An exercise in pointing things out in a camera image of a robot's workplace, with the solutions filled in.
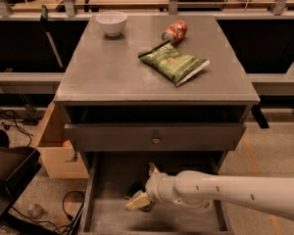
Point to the orange ball in crate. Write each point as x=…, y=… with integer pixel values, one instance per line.
x=66, y=143

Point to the green handled tool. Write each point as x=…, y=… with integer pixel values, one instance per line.
x=44, y=20

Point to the grey top drawer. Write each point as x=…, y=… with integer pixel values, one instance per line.
x=136, y=137

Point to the round brass drawer knob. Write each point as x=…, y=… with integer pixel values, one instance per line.
x=156, y=140

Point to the green chip bag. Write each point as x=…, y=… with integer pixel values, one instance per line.
x=169, y=62

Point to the green yellow sponge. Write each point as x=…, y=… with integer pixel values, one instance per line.
x=134, y=188

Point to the white bowl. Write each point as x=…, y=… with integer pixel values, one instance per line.
x=112, y=22

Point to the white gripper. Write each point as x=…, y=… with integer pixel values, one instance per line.
x=152, y=187

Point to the grey wooden drawer cabinet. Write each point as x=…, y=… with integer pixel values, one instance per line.
x=105, y=81

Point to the grey open middle drawer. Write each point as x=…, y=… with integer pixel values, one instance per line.
x=111, y=177

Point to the black bin at left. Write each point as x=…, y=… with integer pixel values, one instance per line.
x=17, y=167

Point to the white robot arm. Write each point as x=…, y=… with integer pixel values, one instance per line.
x=196, y=190

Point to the wooden crate on floor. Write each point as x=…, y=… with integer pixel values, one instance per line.
x=59, y=162

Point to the orange patterned can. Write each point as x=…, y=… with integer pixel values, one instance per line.
x=175, y=31

